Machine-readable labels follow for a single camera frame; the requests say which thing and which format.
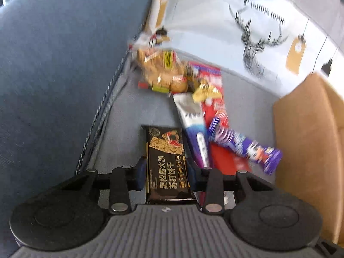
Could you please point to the white blue purple snack packet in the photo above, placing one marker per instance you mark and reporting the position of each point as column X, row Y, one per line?
column 193, row 122

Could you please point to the purple Alpenliebe candy bar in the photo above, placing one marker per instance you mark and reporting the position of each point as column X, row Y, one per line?
column 267, row 157

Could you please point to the red wafer packet with window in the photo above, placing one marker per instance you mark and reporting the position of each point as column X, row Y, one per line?
column 211, row 107

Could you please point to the clear bag of biscuits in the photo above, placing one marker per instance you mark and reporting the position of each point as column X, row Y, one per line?
column 162, row 70

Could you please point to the plain red snack packet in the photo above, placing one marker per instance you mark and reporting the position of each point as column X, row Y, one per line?
column 227, row 161

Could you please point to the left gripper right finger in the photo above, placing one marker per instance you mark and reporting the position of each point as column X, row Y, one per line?
column 256, row 211

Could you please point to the black soda cracker packet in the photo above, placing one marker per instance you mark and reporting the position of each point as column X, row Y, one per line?
column 166, row 174

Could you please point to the brown cardboard box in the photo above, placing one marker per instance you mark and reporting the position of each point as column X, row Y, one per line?
column 309, row 131

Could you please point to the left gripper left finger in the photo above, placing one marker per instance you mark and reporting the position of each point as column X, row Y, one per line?
column 74, row 212

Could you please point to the small yellow snack packet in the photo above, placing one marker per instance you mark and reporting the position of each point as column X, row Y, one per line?
column 205, row 90

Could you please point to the blue sofa armrest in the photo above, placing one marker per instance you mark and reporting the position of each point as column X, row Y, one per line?
column 57, row 60

